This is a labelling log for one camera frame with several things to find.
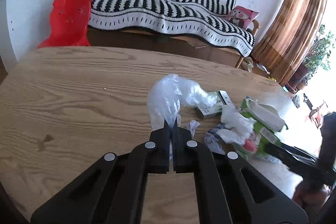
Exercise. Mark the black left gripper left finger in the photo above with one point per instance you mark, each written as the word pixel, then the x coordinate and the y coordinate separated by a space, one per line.
pixel 112 189

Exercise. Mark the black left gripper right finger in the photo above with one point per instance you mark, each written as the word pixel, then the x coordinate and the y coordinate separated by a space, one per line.
pixel 229 189

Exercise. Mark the clear plastic bag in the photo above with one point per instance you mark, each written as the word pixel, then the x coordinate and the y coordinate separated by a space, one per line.
pixel 172 92

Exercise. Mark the blue white crumpled wrapper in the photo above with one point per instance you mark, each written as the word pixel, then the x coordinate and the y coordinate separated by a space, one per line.
pixel 213 141

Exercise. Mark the torn green white carton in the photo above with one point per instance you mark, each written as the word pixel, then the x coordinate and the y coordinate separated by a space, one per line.
pixel 268 123

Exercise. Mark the small white paper scrap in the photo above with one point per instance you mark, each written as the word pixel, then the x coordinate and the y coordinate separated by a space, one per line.
pixel 192 126

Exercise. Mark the small green white box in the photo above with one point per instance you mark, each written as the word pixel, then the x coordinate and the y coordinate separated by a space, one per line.
pixel 222 99

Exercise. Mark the round wooden table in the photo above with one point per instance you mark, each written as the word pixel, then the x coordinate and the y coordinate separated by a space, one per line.
pixel 63 108

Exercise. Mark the green potted plant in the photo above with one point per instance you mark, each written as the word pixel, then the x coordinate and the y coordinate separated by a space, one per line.
pixel 318 56

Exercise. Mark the brown patterned curtain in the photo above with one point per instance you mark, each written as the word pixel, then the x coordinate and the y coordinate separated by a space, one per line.
pixel 289 38

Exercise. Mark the pink cartoon pillow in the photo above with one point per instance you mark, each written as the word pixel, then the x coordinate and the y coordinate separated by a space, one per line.
pixel 241 17

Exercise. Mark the red plush toy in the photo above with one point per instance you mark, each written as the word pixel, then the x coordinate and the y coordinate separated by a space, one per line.
pixel 69 23

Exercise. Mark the black white striped sofa blanket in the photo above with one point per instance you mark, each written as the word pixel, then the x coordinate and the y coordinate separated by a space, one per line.
pixel 205 19

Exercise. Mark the white cabinet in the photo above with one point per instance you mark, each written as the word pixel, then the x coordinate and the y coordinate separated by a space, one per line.
pixel 24 25

